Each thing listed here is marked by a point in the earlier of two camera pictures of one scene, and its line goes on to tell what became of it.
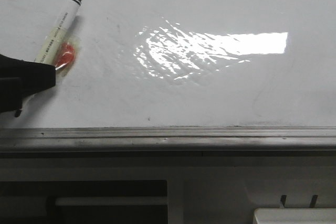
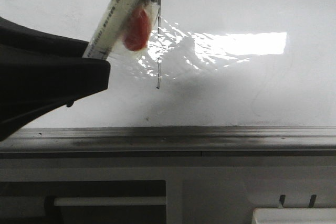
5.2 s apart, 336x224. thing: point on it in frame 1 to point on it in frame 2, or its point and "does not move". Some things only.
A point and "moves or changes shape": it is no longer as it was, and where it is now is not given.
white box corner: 294,215 does not move
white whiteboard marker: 60,28 to 115,16
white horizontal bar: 111,201 does not move
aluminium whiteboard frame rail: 168,142 does not move
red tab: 66,56 moves or changes shape
